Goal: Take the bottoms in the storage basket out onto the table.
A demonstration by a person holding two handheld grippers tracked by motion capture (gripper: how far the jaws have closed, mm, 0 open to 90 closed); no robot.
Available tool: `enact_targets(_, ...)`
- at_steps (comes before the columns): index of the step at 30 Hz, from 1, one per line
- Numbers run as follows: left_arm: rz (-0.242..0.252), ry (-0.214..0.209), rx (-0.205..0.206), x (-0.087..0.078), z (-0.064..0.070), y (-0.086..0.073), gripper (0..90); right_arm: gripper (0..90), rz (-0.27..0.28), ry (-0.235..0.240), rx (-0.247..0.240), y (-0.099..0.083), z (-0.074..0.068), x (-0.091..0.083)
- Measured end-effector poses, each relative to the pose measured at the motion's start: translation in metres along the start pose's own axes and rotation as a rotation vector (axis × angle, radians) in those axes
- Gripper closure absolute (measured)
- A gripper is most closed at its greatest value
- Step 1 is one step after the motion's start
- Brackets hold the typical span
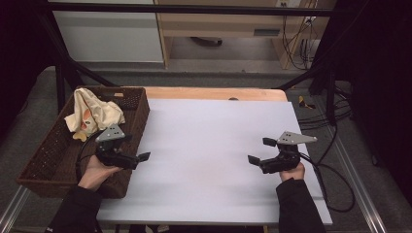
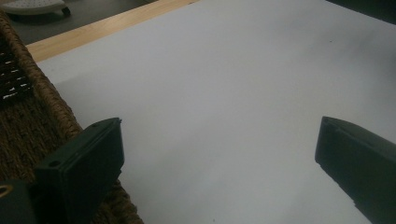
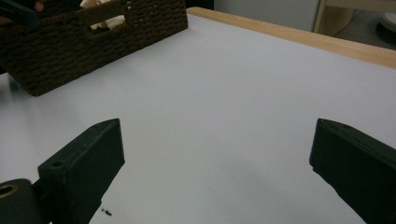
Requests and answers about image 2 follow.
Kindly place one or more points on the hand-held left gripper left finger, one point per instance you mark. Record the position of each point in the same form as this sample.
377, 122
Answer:
84, 168

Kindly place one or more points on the brown woven basket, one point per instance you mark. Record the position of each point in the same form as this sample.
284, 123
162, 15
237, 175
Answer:
28, 124

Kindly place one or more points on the white wheeled stand base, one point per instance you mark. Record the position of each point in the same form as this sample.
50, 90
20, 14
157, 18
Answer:
34, 6

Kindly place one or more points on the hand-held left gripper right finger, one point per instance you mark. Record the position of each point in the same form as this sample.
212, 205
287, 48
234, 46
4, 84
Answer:
361, 165

